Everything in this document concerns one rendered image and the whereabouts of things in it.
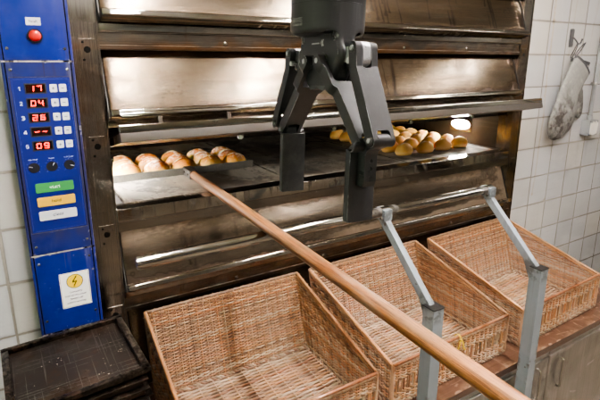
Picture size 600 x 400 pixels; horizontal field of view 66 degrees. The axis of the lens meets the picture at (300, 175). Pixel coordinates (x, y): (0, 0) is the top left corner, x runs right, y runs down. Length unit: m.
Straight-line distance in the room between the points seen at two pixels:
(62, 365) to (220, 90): 0.85
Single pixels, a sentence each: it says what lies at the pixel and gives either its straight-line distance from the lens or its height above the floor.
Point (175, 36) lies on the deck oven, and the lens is 1.43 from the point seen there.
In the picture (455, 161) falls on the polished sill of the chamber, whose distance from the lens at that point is 2.16.
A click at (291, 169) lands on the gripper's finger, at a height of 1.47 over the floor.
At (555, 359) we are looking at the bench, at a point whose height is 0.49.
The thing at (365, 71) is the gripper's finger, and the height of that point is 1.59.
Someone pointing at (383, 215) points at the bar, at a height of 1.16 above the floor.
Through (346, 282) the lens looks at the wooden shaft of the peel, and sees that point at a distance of 0.88.
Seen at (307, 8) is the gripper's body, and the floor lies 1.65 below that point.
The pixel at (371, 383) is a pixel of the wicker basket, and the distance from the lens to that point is 1.46.
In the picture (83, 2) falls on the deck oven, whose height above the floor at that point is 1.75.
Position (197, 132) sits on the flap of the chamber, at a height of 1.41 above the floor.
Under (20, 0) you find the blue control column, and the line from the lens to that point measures 1.34.
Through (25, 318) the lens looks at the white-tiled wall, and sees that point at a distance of 1.53.
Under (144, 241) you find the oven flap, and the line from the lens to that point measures 1.51.
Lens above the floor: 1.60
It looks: 14 degrees down
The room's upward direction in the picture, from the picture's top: straight up
